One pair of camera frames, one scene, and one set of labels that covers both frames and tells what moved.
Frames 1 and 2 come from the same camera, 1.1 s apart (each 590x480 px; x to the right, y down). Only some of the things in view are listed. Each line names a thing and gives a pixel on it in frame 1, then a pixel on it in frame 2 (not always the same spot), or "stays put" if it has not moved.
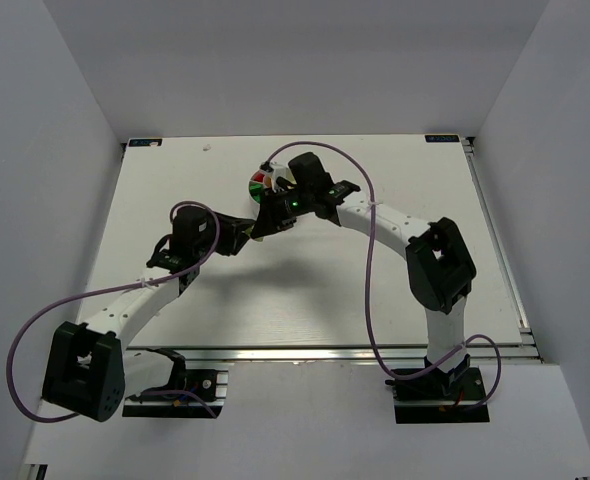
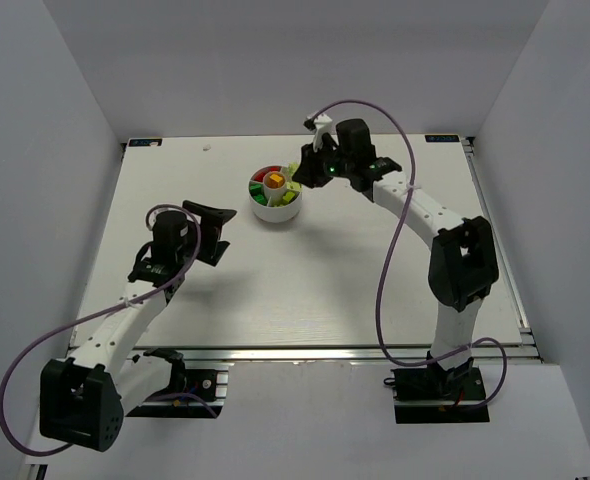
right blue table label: (442, 138) stays put
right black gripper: (273, 209) → (313, 168)
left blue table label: (145, 142) stays put
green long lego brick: (255, 189) stays put
